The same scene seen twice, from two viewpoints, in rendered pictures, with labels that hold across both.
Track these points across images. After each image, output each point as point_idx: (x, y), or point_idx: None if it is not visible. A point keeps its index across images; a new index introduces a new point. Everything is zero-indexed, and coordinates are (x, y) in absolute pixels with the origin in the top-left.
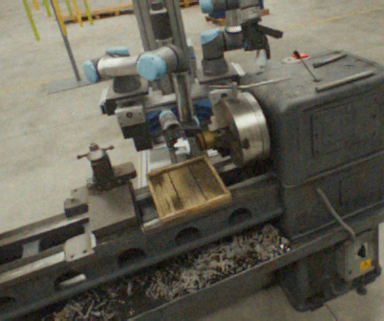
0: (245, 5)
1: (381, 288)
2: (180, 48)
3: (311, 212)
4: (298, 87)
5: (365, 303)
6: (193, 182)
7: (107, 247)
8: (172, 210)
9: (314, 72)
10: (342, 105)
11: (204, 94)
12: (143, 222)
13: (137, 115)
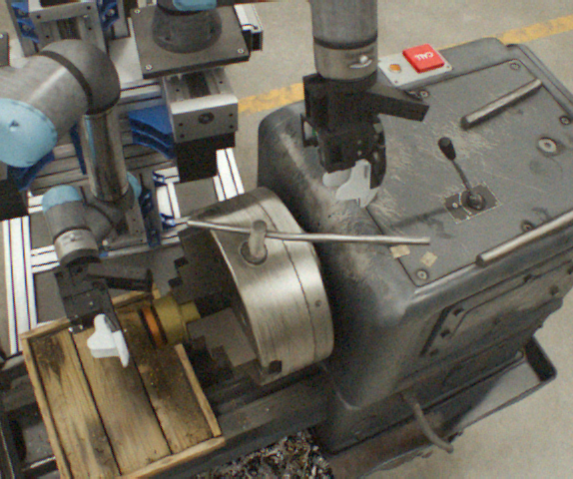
0: (336, 39)
1: (456, 444)
2: (96, 54)
3: (382, 413)
4: (430, 229)
5: (426, 472)
6: (133, 377)
7: None
8: (93, 468)
9: (466, 152)
10: (520, 274)
11: (154, 91)
12: (30, 478)
13: None
